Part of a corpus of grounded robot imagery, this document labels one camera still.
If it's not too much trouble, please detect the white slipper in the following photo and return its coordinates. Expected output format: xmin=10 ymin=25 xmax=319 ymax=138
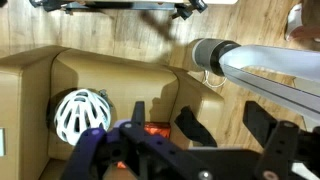
xmin=284 ymin=3 xmax=305 ymax=42

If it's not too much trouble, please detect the cardboard box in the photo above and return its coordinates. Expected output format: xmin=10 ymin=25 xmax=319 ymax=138
xmin=0 ymin=44 xmax=225 ymax=180

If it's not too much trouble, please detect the white fan power cable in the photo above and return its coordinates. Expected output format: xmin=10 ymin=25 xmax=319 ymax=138
xmin=201 ymin=69 xmax=229 ymax=90

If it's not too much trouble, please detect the black golf headcover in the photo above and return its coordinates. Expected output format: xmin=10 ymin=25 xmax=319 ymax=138
xmin=173 ymin=105 xmax=218 ymax=148

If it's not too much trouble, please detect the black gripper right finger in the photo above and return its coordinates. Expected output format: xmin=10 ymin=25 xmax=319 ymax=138
xmin=242 ymin=100 xmax=320 ymax=180

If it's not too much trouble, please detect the white bicycle helmet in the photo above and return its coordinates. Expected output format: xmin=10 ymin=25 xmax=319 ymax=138
xmin=53 ymin=88 xmax=113 ymax=147

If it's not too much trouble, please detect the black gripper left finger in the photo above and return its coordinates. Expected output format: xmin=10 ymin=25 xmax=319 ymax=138
xmin=61 ymin=101 xmax=214 ymax=180

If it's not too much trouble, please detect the red orange gift bag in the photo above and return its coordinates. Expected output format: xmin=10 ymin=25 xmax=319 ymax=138
xmin=116 ymin=121 xmax=172 ymax=170

